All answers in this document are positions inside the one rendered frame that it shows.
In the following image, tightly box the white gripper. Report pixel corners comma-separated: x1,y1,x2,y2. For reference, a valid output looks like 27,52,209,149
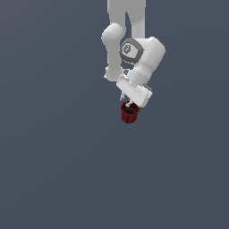
115,73,154,108

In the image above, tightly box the dark red ribbed cup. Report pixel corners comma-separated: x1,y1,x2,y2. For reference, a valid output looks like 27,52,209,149
120,100,141,124

